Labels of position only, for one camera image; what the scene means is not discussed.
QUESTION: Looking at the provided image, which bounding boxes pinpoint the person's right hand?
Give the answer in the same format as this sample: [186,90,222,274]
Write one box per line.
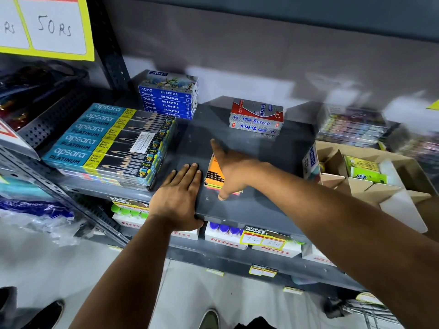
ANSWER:
[210,138,272,202]

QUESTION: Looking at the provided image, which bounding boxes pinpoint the person's left hand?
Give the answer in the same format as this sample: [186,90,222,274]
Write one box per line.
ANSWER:
[148,163,205,233]

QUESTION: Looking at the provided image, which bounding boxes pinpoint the orange sticky note pack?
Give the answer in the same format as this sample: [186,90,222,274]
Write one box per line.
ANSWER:
[204,154,243,196]

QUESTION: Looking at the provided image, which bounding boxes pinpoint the person's left forearm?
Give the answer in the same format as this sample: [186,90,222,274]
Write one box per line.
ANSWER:
[69,214,201,329]

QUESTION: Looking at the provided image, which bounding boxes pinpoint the person's right forearm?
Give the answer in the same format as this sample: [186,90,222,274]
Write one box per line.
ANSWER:
[250,162,439,329]

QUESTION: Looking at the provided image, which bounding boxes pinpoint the white box of blue-capped bottles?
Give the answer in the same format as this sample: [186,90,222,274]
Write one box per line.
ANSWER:
[204,221,248,251]

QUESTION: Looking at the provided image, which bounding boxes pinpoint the grey metal shelf board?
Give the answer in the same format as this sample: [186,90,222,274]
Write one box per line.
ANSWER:
[43,95,343,238]

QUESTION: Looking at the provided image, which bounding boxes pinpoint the white box of green-capped bottles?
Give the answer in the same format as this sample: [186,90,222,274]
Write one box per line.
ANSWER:
[110,201,200,241]

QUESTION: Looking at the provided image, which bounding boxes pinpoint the large yellow shelf price label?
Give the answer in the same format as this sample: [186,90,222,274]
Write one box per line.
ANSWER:
[239,226,293,251]

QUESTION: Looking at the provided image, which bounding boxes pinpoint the silver glue stick box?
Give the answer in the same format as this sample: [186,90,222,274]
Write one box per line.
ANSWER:
[229,113,284,130]
[229,120,281,137]

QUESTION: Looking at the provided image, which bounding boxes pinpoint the stack of teal pencil boxes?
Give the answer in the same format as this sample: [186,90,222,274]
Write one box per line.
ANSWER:
[42,103,178,191]

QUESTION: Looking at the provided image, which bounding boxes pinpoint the stack of blue pastel boxes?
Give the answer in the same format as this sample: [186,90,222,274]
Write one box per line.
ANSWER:
[138,69,199,120]

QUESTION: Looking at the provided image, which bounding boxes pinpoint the white bottle box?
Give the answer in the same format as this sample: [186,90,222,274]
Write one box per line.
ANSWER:
[301,243,337,268]
[251,240,303,259]

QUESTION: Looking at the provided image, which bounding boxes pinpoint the red and silver glue box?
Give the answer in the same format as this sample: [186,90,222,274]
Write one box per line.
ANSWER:
[230,98,284,122]

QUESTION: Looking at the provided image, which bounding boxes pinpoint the blue and white small box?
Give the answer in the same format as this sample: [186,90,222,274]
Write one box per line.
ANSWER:
[302,144,322,184]

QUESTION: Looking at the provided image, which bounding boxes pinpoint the person's green shoe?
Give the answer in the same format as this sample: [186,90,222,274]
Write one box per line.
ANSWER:
[198,308,220,329]

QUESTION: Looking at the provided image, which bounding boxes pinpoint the black perforated shelf panel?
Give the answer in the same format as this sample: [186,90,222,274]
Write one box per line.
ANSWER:
[16,87,105,149]

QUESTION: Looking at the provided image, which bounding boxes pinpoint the clear plastic bags pile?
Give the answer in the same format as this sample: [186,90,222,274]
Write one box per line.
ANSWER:
[0,175,97,248]

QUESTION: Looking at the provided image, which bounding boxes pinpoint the stack of colourful flat boxes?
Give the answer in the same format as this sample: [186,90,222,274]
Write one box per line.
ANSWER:
[315,104,389,148]

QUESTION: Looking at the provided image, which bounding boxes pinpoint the green packet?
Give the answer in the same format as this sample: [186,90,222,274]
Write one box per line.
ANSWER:
[344,155,388,185]

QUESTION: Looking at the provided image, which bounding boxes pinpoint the red and white sign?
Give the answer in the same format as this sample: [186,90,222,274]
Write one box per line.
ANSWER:
[0,118,40,160]

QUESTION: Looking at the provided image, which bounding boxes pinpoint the dark wrapped packets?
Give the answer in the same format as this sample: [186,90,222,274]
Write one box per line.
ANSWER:
[0,63,88,131]

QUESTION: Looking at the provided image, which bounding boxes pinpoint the brown cardboard divider carton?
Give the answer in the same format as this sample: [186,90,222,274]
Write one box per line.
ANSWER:
[302,140,439,242]

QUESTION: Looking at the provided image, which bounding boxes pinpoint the person's black shoe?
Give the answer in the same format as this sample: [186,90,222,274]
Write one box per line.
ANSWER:
[20,299,66,329]

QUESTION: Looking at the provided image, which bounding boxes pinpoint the yellow and white price sign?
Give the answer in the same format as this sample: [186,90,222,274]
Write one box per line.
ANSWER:
[0,0,95,62]

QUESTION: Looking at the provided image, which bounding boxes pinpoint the black shelf upright post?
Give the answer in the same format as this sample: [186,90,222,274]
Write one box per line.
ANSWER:
[86,0,131,93]

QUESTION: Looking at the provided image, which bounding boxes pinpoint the metal wire shopping cart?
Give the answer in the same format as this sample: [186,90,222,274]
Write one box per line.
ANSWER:
[338,297,407,329]

